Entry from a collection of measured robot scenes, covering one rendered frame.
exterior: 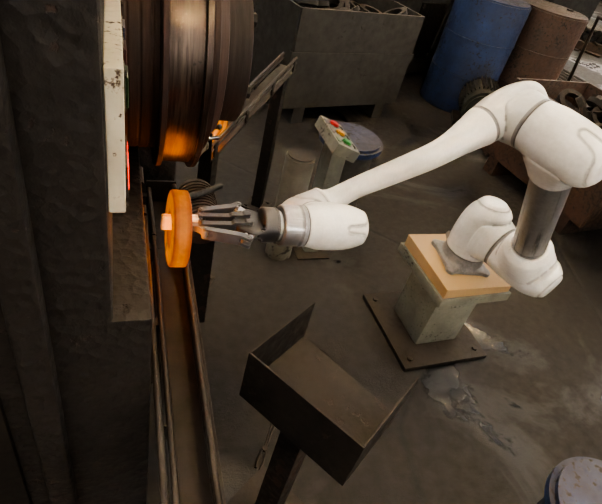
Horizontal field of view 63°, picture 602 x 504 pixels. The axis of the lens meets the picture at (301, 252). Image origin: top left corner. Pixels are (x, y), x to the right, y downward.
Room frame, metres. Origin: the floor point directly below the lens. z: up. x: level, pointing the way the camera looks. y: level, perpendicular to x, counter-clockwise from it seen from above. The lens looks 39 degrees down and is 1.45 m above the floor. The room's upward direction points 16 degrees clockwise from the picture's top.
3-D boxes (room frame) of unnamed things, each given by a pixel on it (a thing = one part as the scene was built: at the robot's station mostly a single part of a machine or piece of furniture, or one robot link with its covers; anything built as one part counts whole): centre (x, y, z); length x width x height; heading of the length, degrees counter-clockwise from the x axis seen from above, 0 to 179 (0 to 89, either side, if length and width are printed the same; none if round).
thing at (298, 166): (1.76, 0.10, 0.26); 0.12 x 0.12 x 0.52
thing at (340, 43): (3.70, 0.26, 0.39); 1.03 x 0.83 x 0.77; 131
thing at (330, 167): (1.86, -0.02, 0.31); 0.24 x 0.16 x 0.62; 26
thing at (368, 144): (2.25, -0.09, 0.22); 0.32 x 0.32 x 0.43
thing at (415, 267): (1.54, -0.59, 0.33); 0.32 x 0.32 x 0.04; 29
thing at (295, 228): (0.85, 0.04, 0.83); 0.09 x 0.06 x 0.09; 27
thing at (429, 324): (1.54, -0.59, 0.16); 0.40 x 0.40 x 0.31; 29
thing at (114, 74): (0.58, 0.28, 1.15); 0.26 x 0.02 x 0.18; 26
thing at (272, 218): (0.82, 0.11, 0.83); 0.09 x 0.08 x 0.07; 117
